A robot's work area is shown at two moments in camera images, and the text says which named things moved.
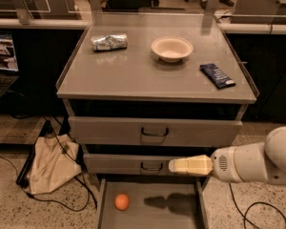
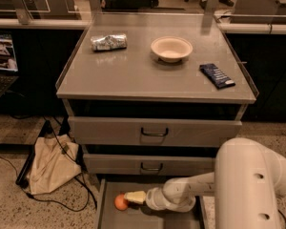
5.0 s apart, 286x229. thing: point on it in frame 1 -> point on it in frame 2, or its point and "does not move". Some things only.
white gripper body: [221, 164] -> [152, 197]
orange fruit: [122, 201] does not move
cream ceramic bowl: [171, 49] does not move
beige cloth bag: [55, 160] does not move
